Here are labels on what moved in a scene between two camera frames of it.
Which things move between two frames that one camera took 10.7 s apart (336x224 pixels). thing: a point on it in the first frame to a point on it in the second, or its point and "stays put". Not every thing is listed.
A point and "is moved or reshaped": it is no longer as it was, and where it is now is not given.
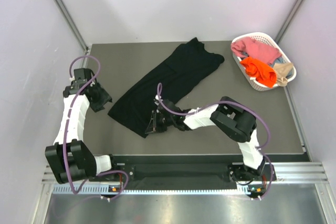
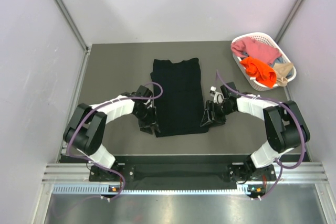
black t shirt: x=177 y=75 is moved or reshaped
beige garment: x=282 y=70 stays put
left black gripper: x=104 y=97 to x=152 y=120
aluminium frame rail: x=287 y=172 stays put
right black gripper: x=155 y=127 to x=218 y=120
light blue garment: x=279 y=60 stays put
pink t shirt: x=250 y=48 stays put
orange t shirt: x=264 y=73 stays put
